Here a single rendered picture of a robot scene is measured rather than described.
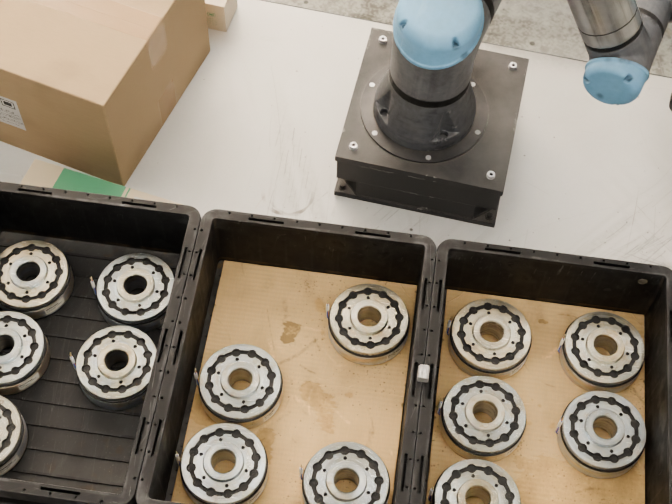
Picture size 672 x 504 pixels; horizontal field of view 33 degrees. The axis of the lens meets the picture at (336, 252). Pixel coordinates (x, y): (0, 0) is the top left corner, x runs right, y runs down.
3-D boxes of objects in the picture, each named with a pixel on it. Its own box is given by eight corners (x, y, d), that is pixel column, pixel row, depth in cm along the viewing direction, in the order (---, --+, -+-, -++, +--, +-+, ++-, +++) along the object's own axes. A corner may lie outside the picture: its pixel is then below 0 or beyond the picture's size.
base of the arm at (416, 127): (396, 56, 173) (401, 13, 165) (488, 90, 171) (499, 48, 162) (357, 130, 167) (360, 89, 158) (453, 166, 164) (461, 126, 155)
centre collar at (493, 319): (474, 313, 145) (475, 310, 144) (513, 320, 144) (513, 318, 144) (469, 346, 142) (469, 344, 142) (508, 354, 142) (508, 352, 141)
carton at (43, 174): (24, 212, 170) (15, 190, 165) (43, 181, 173) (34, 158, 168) (171, 259, 167) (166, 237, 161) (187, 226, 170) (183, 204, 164)
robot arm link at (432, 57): (375, 85, 158) (381, 21, 147) (411, 17, 164) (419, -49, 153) (455, 114, 156) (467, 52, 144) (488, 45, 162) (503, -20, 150)
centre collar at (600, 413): (583, 408, 138) (584, 406, 138) (623, 412, 138) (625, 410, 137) (584, 446, 136) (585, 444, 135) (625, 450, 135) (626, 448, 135)
